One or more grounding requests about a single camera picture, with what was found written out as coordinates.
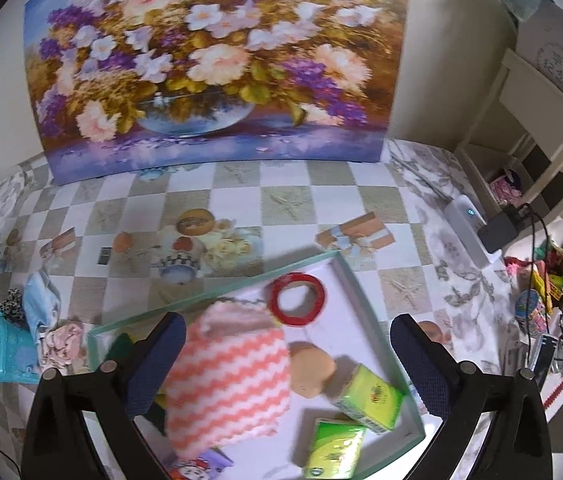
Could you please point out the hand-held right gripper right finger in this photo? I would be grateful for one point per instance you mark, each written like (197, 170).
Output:
(421, 365)

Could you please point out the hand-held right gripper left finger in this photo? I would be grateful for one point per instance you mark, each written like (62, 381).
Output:
(156, 360)

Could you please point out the green yellow scouring sponge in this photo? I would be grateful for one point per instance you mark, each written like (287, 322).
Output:
(120, 347)

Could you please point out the leopard print scrunchie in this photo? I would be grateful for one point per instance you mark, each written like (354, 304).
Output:
(11, 305)

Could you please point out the blue face masks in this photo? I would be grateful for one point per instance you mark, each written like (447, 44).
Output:
(41, 305)

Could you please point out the pink white zigzag towel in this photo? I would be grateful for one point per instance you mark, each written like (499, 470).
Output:
(231, 385)

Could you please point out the teal cardboard tray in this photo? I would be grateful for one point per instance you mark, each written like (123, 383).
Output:
(351, 310)

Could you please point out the floral pink lace scrunchie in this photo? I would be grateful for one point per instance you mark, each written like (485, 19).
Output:
(64, 345)

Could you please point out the round tan sponge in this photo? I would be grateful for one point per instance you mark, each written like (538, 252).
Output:
(311, 367)

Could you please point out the green tissue pack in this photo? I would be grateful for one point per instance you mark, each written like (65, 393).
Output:
(369, 397)
(334, 450)

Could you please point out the red tape roll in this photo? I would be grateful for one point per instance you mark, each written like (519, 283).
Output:
(317, 300)

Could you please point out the teal wipes box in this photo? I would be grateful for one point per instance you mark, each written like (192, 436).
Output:
(4, 355)

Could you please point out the purple cartoon wipes packet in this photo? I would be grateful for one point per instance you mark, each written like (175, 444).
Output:
(196, 467)

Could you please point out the black smartphone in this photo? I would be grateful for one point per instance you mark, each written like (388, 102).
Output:
(544, 357)

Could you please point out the white power strip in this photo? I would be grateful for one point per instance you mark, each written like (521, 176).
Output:
(464, 220)

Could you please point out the black charger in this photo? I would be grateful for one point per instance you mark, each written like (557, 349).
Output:
(499, 232)

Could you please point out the pile of small trinkets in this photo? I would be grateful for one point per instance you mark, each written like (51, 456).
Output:
(551, 280)

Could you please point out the checkered printed tablecloth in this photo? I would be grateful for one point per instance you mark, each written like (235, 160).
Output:
(311, 200)

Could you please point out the cream wooden shelf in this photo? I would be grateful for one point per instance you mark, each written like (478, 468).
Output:
(526, 90)

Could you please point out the flower painting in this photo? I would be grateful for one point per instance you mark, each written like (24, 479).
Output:
(211, 60)

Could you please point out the white printed box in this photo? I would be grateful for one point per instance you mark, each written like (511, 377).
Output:
(561, 50)

